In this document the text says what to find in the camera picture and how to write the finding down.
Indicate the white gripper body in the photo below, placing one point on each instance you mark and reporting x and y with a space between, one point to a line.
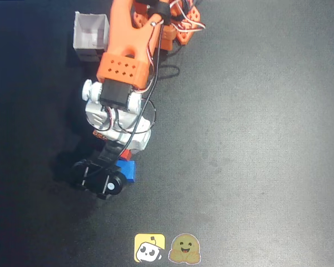
95 178

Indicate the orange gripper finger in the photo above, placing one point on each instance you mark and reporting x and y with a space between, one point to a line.
99 135

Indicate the red cube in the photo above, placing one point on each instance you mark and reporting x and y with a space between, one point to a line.
125 155

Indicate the orange robot base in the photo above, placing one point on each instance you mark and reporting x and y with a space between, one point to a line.
189 37

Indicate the orange and white robot arm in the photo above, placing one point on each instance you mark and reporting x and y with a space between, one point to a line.
128 36

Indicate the blue cube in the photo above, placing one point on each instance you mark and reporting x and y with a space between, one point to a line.
128 170

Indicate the white cardboard box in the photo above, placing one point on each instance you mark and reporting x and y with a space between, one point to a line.
86 33

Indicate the yellow robot sticker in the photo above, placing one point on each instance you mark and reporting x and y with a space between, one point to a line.
149 248

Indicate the hugging face emoji sticker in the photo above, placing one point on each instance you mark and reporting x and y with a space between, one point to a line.
184 248

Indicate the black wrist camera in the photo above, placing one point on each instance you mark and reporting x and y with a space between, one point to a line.
96 173

